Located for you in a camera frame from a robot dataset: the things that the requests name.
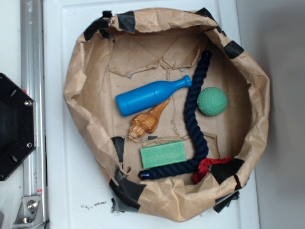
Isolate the brown conch shell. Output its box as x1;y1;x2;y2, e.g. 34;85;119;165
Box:
128;98;171;140

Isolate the blue plastic bottle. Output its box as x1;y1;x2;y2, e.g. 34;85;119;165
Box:
115;75;192;116

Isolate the brown paper bag bin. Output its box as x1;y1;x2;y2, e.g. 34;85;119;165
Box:
63;8;270;222

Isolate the green sponge block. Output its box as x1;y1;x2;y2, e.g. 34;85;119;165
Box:
140;141;187;169

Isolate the green rubber ball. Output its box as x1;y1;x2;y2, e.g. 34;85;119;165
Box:
197;87;228;116

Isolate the red cloth scrap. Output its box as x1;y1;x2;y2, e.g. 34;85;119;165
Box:
191;157;232;184

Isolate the white tray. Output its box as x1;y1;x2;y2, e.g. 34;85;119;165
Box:
43;0;260;229

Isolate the dark blue thick rope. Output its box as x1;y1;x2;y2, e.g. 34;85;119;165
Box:
138;50;213;180

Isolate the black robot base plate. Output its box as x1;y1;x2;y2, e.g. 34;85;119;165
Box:
0;73;36;181

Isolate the aluminium rail profile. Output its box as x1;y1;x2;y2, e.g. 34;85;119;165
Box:
20;0;50;229

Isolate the metal corner bracket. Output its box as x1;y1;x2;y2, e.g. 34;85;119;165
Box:
13;195;43;229

